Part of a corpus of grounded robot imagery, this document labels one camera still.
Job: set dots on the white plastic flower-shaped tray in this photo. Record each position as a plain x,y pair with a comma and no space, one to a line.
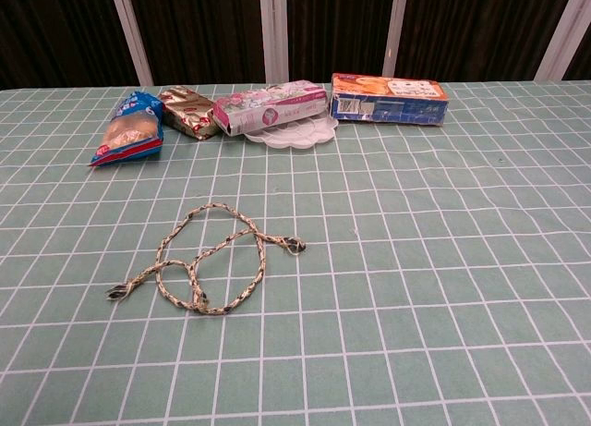
295,135

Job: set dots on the pink white floral box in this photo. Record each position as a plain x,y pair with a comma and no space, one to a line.
268,107

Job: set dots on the green white grid tablecloth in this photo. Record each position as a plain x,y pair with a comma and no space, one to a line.
369,283

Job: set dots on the gold foil snack packet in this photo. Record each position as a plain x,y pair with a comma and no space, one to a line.
189,113

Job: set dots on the orange blue cardboard box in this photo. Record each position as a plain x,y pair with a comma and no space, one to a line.
392,102

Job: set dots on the blue snack bag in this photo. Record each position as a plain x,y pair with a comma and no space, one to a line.
130,130

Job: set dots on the white vertical post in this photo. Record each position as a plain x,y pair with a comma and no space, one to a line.
561,33
273,31
395,28
130,31

